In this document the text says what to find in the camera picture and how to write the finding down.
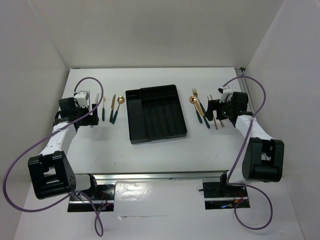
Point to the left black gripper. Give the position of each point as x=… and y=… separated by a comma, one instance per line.
x=90, y=119

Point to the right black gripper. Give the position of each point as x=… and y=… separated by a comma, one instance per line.
x=213, y=105

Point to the gold fork green handle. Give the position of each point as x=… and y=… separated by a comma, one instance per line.
x=103, y=109
x=204, y=118

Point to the gold spoon green handle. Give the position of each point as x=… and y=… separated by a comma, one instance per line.
x=120, y=100
x=193, y=100

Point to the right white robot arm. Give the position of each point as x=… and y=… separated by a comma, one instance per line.
x=262, y=156

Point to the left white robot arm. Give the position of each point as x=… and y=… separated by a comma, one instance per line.
x=50, y=171

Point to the brown chopstick outer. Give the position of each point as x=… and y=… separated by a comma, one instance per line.
x=222, y=124

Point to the black cutlery organizer tray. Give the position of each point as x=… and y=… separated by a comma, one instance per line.
x=154, y=113

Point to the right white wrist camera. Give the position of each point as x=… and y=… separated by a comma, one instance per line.
x=226, y=94

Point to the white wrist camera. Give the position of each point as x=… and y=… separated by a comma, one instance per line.
x=226, y=94
x=81, y=99

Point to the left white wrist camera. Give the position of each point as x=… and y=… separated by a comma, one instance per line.
x=81, y=99

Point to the aluminium right side rail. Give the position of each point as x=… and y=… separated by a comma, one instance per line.
x=243, y=82

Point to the aluminium rail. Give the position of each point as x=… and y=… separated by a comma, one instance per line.
x=101, y=178
x=243, y=82

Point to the aluminium front rail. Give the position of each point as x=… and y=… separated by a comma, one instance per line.
x=101, y=178

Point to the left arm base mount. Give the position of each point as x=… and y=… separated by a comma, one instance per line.
x=102, y=198

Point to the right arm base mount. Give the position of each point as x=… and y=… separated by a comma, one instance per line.
x=217, y=197

